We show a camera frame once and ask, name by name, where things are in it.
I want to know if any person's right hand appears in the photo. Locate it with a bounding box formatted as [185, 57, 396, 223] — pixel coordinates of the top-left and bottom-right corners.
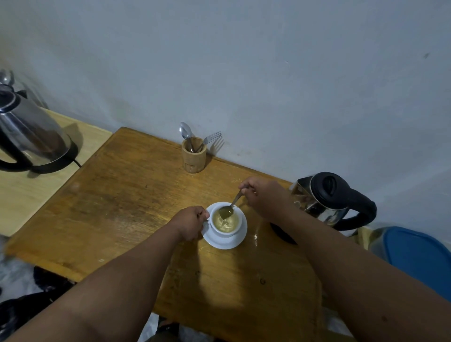
[238, 176, 295, 221]

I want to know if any person's left hand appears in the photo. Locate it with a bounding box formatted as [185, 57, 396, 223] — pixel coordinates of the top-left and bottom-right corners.
[169, 206, 211, 242]

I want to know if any metal teaspoon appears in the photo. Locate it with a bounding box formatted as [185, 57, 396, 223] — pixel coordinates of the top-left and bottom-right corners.
[218, 190, 245, 220]

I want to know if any white cup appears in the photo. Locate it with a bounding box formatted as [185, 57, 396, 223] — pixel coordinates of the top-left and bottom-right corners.
[210, 202, 244, 237]

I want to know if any person's right forearm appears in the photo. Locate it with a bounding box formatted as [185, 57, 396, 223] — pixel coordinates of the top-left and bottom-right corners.
[273, 202, 451, 342]

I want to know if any person's left forearm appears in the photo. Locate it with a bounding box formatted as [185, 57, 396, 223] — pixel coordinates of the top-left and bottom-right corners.
[6, 221, 184, 342]

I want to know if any white saucer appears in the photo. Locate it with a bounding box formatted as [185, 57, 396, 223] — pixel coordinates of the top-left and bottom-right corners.
[201, 202, 248, 250]

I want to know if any black kettle base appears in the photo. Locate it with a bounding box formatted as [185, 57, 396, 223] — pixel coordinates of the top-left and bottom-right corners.
[269, 222, 299, 245]
[30, 140, 82, 175]

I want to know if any wooden cutlery holder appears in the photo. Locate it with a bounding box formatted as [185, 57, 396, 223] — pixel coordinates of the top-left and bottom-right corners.
[181, 137, 208, 174]

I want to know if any metal fork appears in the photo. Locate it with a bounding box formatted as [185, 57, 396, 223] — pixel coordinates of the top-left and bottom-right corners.
[195, 131, 222, 153]

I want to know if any black-lidded steel kettle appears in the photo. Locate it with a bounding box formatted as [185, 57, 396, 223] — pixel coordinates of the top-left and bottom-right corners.
[289, 172, 377, 232]

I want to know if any metal spoon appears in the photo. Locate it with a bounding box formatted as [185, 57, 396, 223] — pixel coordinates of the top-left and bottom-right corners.
[179, 122, 195, 153]

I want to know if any container with blue lid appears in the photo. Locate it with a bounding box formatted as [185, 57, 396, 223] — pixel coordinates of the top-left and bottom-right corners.
[368, 226, 451, 303]

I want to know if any steel electric kettle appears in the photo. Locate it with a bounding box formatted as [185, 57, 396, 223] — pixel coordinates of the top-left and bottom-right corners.
[0, 69, 73, 173]

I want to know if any black bag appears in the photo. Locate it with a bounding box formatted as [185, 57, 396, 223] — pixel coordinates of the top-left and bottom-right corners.
[0, 266, 77, 333]

